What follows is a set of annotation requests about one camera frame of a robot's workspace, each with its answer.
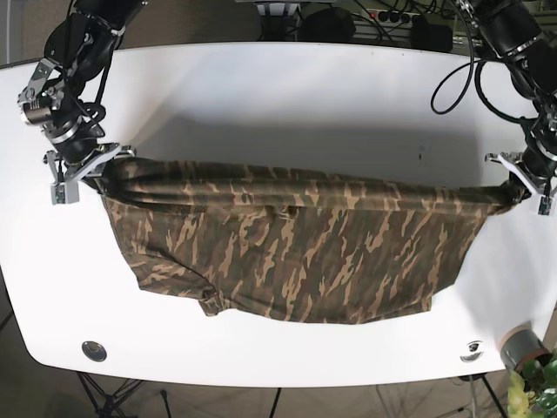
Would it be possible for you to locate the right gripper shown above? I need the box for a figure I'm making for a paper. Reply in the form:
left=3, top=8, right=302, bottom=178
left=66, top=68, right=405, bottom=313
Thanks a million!
left=40, top=118, right=137, bottom=206

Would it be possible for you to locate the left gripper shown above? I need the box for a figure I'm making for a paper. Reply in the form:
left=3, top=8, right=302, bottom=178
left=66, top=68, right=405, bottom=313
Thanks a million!
left=485, top=131, right=556, bottom=217

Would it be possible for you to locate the camouflage T-shirt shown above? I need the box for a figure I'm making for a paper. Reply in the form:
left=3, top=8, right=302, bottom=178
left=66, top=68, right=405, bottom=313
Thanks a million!
left=96, top=158, right=524, bottom=325

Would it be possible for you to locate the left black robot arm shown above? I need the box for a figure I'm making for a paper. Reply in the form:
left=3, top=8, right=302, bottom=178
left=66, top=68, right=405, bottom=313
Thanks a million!
left=430, top=1, right=556, bottom=216

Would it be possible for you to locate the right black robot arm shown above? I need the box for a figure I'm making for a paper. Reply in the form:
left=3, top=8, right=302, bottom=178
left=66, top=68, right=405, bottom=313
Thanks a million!
left=17, top=1, right=146, bottom=205

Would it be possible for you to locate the grey plant pot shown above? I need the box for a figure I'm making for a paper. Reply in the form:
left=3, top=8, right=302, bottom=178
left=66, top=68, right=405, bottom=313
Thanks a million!
left=498, top=325, right=552, bottom=372

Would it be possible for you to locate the right metal table grommet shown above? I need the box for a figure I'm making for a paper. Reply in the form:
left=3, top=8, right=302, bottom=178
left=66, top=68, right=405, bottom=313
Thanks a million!
left=459, top=340, right=485, bottom=363

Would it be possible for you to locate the metal table grommet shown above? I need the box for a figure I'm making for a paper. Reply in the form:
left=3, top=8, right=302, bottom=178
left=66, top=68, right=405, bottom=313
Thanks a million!
left=82, top=340, right=107, bottom=362
left=459, top=340, right=485, bottom=363

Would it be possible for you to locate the left metal table grommet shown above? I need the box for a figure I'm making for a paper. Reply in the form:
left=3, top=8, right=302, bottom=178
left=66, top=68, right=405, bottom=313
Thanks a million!
left=82, top=340, right=107, bottom=362

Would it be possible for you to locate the green plant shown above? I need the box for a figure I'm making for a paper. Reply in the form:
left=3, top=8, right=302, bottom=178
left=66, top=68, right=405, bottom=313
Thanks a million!
left=507, top=353, right=556, bottom=418

